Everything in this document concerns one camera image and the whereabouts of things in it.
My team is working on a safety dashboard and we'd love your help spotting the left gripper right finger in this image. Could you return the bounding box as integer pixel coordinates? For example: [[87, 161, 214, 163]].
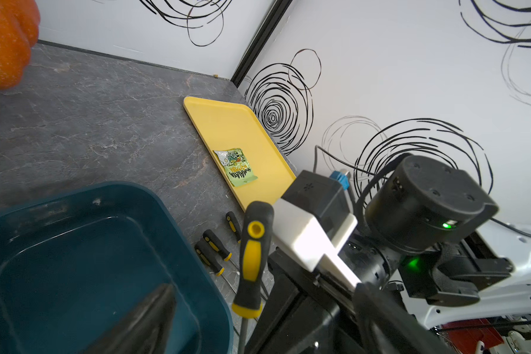
[[353, 283, 454, 353]]

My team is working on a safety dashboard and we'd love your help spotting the orange pumpkin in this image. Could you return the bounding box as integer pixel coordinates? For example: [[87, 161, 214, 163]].
[[0, 0, 41, 90]]

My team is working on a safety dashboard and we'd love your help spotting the yellow plastic tray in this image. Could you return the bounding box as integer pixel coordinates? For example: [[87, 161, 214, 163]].
[[183, 97, 295, 210]]

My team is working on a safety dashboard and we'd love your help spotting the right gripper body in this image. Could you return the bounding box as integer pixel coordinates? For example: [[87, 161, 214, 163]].
[[244, 249, 366, 353]]

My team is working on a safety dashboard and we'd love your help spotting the green snack packet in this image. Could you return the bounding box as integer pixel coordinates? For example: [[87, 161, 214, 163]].
[[214, 148, 258, 187]]

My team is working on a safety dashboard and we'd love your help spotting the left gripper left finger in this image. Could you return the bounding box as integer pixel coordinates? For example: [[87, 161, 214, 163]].
[[83, 283, 176, 353]]

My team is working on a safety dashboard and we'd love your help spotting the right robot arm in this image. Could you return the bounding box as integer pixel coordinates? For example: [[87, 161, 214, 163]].
[[245, 153, 531, 353]]

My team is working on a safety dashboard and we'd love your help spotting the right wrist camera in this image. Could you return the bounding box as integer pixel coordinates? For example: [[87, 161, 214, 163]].
[[273, 171, 361, 291]]

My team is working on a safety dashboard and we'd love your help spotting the teal plastic storage box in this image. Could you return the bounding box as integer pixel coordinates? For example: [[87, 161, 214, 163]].
[[0, 182, 234, 353]]

